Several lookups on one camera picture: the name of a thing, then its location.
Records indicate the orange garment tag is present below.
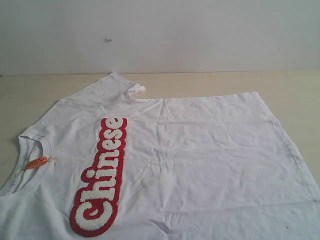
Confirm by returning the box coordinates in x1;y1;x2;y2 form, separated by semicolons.
25;156;49;170

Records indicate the white t-shirt red lettering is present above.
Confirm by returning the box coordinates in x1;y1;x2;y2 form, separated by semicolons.
0;73;320;240

